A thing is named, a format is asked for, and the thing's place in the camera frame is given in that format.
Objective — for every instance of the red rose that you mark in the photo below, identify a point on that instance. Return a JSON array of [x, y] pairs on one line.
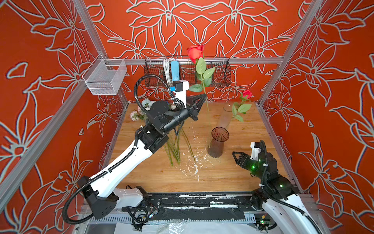
[[240, 108], [203, 74]]

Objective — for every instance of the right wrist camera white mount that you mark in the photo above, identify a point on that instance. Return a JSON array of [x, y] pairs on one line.
[[255, 150]]

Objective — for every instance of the white mesh wall basket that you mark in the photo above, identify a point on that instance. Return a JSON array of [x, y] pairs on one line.
[[104, 79]]

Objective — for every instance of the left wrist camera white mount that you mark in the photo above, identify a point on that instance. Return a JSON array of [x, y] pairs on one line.
[[178, 89]]

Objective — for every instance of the pink white flower bunch left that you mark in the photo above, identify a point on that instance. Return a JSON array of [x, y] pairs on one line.
[[138, 114]]

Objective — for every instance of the brown ribbed glass vase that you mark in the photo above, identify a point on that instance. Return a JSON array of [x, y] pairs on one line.
[[216, 146]]

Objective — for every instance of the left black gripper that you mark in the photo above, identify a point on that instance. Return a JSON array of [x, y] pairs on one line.
[[194, 107]]

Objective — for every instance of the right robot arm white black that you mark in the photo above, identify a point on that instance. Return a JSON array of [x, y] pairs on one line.
[[276, 195]]

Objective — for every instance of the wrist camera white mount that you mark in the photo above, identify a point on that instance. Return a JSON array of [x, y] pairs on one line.
[[178, 89], [255, 150]]

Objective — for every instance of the black wire wall basket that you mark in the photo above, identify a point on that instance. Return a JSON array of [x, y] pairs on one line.
[[220, 78]]

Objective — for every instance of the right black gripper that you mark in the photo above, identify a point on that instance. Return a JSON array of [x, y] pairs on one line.
[[242, 156]]

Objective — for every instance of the light blue box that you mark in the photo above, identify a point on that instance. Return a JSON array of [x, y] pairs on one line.
[[175, 72]]

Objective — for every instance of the clear frosted glass vase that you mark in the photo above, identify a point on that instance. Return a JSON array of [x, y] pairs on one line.
[[225, 117]]

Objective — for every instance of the pink flower bunch right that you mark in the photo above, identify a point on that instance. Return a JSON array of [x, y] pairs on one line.
[[172, 146]]

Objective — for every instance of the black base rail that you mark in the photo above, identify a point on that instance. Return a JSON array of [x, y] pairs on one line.
[[226, 207]]

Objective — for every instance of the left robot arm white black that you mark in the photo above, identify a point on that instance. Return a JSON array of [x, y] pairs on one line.
[[98, 190]]

